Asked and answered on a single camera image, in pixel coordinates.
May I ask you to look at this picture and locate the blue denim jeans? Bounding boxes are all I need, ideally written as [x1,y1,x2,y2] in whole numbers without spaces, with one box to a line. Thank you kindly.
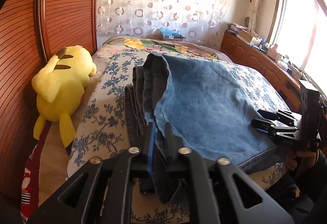
[125,53,287,203]

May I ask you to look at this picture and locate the person's right hand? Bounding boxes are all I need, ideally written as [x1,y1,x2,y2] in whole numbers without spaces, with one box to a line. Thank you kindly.
[285,149,319,170]

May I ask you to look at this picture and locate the blue floral white quilt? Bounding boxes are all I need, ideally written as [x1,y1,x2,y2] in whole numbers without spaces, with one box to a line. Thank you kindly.
[65,48,292,224]

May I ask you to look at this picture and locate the white bottle on cabinet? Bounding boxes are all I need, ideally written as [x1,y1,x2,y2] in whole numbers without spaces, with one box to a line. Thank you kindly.
[267,44,278,60]

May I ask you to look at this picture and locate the wooden low cabinet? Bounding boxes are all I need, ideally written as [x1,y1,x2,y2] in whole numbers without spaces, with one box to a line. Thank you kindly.
[221,32,301,113]

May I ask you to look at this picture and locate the wooden framed window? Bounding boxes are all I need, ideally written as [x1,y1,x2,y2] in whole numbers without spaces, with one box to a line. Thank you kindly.
[268,0,326,93]

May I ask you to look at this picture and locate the cardboard box on cabinet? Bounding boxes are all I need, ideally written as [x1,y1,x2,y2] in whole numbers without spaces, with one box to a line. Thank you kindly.
[238,30,261,45]

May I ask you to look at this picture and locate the yellow Pikachu plush toy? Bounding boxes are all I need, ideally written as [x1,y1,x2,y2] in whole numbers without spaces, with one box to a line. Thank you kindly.
[32,45,97,149]

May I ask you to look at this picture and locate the colourful floral grey blanket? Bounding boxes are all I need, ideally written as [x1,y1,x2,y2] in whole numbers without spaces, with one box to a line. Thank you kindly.
[98,36,232,63]

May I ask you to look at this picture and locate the cardboard box with blue bag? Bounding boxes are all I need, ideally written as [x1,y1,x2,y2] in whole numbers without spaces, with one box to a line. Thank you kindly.
[160,28,184,41]

